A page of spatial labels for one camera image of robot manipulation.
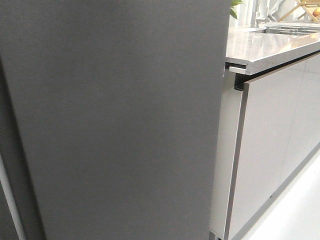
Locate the dark grey fridge door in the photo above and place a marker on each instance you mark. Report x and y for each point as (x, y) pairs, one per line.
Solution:
(109, 113)

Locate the white cabinet side panel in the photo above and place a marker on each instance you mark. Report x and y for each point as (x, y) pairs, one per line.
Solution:
(225, 151)

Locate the grey kitchen countertop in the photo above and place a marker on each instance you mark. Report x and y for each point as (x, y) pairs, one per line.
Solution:
(252, 53)

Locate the grey cabinet front panel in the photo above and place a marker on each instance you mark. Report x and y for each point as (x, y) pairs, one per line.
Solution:
(278, 125)

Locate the green plant leaves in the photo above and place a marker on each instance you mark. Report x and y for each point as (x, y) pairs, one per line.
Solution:
(233, 11)

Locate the steel kitchen faucet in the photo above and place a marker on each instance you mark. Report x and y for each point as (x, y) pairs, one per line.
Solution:
(260, 12)

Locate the stainless steel sink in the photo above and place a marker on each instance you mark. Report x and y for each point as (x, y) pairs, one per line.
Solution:
(287, 29)

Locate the wooden dish rack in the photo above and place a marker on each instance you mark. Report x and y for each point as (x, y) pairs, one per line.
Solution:
(308, 6)

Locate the orange fruit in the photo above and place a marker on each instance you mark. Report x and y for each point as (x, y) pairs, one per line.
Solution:
(316, 12)

